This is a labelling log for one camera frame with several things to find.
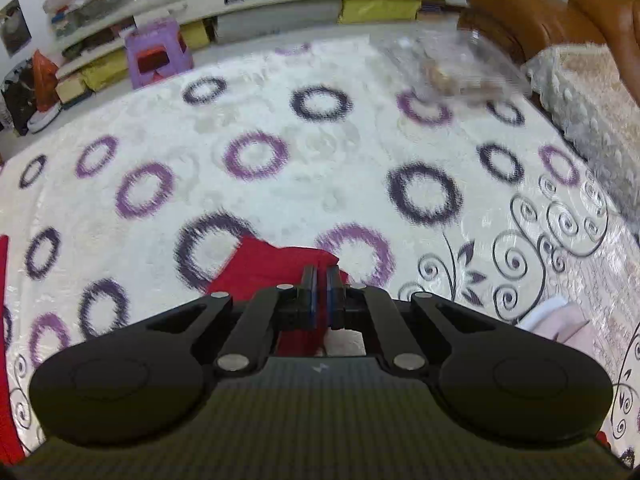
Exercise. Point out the yellow cushion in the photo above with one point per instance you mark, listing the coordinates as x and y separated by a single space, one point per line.
380 10
195 35
107 72

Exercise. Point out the cream lace sofa cover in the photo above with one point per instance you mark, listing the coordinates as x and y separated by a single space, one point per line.
590 95

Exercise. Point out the grey cushion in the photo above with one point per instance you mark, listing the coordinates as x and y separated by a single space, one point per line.
280 20

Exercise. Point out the brown leather sofa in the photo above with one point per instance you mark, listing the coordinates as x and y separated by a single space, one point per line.
525 15

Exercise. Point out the grey wall picture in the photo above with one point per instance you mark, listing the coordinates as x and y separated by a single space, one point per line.
15 27

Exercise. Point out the pale pink cloth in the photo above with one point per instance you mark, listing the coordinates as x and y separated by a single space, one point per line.
555 325

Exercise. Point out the dark bag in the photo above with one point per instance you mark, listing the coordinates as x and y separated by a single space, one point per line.
17 105

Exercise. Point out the orange bag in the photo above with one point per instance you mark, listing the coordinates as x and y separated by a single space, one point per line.
45 80

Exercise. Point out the purple plastic stool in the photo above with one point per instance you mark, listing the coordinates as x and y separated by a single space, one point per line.
150 35

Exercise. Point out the small red garment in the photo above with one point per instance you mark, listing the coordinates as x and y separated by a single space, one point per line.
7 360

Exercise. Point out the clear plastic bag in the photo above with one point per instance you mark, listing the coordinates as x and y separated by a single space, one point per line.
450 75

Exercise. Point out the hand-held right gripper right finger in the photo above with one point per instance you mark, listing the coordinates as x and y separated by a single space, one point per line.
330 295

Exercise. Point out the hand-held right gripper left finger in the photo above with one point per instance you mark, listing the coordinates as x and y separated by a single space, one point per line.
312 295

